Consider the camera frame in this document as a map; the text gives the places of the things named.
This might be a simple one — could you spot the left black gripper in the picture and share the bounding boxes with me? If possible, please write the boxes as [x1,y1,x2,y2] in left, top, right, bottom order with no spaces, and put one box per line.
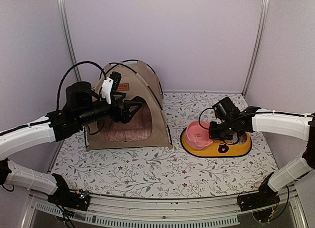
[77,92,142,127]

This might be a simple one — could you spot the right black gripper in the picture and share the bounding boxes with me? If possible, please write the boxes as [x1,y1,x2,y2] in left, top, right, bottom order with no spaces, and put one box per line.
[209,120,236,141]

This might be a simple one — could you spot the yellow double bowl stand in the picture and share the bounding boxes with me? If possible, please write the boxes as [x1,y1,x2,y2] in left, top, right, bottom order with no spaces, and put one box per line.
[180,129,252,158]

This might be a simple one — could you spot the pink checkered cushion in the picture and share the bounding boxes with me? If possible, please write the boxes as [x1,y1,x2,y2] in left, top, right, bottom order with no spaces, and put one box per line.
[100,96,152,142]

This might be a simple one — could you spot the beige fabric pet tent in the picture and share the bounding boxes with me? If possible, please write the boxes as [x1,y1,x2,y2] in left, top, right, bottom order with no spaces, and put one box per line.
[85,60,173,152]

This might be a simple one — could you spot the pink pet bowl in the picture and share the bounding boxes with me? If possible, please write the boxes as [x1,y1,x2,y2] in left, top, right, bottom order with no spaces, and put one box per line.
[185,121,214,150]

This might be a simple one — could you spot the black tent pole one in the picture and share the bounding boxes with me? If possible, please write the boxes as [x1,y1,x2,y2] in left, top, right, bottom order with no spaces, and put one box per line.
[108,62,173,150]

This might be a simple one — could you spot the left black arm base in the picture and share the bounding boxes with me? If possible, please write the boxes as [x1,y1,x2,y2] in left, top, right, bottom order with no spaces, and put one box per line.
[47,173,91,223]

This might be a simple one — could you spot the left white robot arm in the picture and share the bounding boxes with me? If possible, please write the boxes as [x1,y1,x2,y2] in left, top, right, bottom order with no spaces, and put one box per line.
[0,78,142,205]

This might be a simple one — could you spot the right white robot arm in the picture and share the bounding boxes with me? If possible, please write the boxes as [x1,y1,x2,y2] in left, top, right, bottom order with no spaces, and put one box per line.
[208,97,315,206]

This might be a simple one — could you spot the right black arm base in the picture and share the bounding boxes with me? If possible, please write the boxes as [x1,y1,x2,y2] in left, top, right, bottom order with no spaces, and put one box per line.
[237,176,280,223]

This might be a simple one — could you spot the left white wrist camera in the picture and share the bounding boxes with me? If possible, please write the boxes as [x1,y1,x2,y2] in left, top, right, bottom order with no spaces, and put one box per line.
[99,71,122,105]

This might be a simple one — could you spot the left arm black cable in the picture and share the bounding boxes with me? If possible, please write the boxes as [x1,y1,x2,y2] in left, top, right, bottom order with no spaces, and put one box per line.
[56,61,106,110]

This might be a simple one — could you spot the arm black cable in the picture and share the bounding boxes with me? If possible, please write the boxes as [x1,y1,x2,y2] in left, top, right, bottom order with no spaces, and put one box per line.
[56,61,106,110]
[198,106,315,145]

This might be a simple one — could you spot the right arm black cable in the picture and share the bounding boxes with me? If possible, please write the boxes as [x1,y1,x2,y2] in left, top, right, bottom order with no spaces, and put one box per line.
[198,106,315,145]

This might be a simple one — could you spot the left aluminium frame post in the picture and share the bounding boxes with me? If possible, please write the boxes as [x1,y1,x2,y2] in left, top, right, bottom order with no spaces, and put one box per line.
[55,0,82,82]

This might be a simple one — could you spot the aluminium frame post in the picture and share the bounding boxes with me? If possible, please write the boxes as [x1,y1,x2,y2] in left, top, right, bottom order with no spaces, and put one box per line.
[242,0,270,98]
[55,0,82,82]

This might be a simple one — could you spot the right aluminium frame post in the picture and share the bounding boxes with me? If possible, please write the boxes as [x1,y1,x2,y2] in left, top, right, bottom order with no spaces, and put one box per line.
[242,0,270,98]

